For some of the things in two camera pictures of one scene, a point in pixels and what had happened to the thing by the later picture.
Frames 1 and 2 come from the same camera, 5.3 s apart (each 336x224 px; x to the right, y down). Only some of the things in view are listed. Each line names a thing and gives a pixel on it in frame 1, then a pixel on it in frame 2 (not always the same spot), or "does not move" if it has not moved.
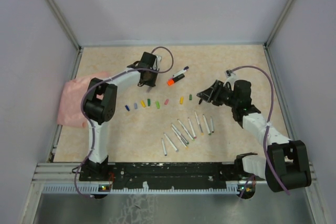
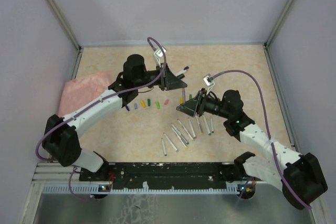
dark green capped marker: [208, 129] does not move
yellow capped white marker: [180, 138] does not move
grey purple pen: [148, 89] -> [183, 96]
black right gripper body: [223, 95] -> [201, 106]
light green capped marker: [185, 130] does not move
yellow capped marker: [199, 125] does not move
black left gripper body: [151, 79] -> [162, 82]
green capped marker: [187, 142] does not move
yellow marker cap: [143, 104] does not move
